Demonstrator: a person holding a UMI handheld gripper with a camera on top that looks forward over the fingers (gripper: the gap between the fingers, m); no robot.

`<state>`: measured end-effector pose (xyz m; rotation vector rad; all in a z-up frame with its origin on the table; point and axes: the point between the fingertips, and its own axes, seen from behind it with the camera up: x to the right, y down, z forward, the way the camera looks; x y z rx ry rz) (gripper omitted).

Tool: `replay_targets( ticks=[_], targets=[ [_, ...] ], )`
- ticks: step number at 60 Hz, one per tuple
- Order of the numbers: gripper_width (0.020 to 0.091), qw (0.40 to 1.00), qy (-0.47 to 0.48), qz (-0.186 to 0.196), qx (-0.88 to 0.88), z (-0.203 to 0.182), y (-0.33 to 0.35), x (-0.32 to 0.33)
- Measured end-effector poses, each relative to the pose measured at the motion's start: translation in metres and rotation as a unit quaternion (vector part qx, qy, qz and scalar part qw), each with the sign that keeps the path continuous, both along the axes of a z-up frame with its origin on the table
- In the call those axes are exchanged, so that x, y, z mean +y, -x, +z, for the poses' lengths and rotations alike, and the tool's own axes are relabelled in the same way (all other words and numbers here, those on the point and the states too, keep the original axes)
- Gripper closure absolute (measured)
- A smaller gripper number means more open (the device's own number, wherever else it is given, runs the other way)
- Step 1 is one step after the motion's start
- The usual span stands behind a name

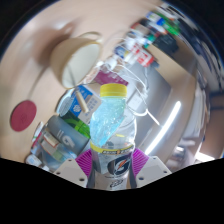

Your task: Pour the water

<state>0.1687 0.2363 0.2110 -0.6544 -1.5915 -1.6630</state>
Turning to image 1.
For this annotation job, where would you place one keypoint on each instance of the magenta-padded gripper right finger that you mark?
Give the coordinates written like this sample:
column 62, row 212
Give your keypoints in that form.
column 153, row 170

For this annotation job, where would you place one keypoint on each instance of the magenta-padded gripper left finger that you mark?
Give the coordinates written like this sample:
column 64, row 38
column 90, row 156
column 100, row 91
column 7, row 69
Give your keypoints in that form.
column 68, row 171

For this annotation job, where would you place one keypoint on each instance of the clear yellow-capped drink bottle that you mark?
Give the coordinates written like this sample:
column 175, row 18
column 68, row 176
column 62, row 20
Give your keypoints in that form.
column 113, row 160

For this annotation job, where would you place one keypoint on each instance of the grey shaker bottle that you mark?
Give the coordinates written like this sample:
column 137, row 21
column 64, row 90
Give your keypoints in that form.
column 66, row 137

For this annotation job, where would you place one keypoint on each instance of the white under-shelf light bar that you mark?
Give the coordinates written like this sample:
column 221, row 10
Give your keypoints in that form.
column 165, row 126

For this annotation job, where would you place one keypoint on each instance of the green plastic bottle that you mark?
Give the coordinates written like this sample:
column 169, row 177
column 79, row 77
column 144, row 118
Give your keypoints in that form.
column 78, row 125

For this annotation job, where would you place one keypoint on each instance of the flat round red coaster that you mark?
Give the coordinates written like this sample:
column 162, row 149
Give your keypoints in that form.
column 23, row 116

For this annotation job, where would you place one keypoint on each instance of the blue and white carton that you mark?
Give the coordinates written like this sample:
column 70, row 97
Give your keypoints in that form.
column 86, row 100

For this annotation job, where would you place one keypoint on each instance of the magenta paper pack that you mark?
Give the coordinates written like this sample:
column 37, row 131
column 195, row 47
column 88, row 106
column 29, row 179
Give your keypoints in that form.
column 110, row 78

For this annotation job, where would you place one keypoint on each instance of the red and white canister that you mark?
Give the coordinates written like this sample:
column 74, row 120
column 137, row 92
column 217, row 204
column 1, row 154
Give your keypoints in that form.
column 145, row 58

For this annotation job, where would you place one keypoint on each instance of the cream ceramic cup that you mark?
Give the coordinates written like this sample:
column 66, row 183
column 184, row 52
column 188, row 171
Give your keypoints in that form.
column 66, row 56

